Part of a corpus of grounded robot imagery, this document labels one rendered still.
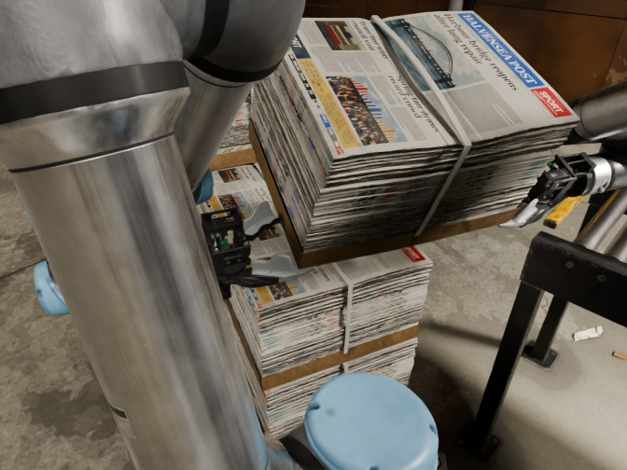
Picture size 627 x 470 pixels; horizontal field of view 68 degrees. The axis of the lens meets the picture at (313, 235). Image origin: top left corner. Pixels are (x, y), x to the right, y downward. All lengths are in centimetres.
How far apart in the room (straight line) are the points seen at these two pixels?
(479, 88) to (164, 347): 56
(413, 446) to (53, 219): 31
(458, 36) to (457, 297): 154
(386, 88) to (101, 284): 48
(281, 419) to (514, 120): 77
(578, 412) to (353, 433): 156
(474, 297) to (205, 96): 192
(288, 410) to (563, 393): 115
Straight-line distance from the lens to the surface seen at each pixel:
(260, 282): 68
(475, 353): 196
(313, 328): 92
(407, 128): 59
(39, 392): 200
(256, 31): 30
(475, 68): 74
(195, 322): 27
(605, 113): 85
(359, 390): 45
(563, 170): 92
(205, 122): 43
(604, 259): 116
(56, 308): 67
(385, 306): 98
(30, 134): 24
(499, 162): 69
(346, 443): 41
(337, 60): 66
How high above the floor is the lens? 140
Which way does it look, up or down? 34 degrees down
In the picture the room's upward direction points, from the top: straight up
